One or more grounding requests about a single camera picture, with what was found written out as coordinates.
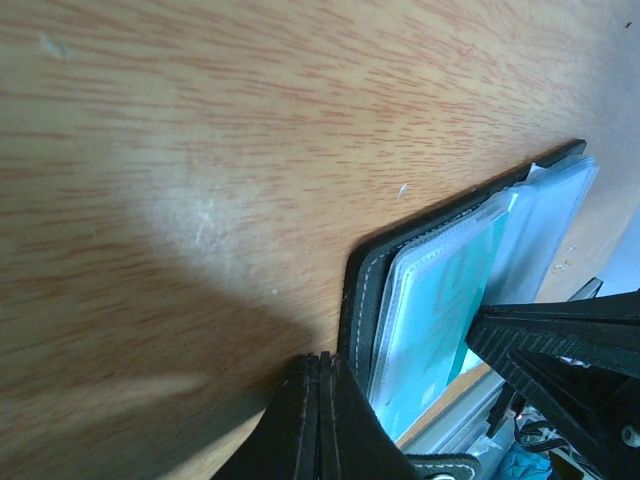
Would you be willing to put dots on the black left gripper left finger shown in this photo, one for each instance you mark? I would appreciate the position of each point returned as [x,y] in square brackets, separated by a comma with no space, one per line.
[284,443]

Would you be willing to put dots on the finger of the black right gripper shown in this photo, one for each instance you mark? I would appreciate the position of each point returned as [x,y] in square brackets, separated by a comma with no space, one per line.
[577,363]

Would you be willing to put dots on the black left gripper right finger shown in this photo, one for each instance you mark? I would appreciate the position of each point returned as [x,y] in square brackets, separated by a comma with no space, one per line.
[352,443]

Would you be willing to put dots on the black card holder wallet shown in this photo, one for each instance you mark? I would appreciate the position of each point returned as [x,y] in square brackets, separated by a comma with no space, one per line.
[541,201]

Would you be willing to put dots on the teal VIP card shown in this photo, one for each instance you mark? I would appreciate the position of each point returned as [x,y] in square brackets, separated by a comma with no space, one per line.
[435,312]

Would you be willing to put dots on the aluminium rail front frame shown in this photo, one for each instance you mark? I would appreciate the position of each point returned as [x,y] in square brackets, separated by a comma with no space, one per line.
[462,426]

